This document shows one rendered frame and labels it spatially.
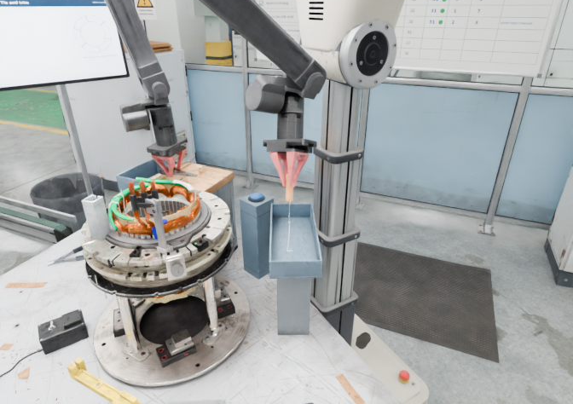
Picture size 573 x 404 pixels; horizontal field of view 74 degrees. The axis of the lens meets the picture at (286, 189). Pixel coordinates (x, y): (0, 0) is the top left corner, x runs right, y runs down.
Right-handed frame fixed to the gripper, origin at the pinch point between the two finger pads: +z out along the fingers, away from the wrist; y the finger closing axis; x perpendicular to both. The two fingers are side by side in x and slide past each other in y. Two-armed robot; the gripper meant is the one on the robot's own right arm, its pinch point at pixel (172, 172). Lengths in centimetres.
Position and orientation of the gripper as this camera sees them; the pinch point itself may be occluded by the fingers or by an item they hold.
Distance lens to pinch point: 114.5
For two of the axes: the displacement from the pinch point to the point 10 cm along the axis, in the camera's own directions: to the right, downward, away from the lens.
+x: 9.1, 1.6, -3.8
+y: -4.1, 4.4, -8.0
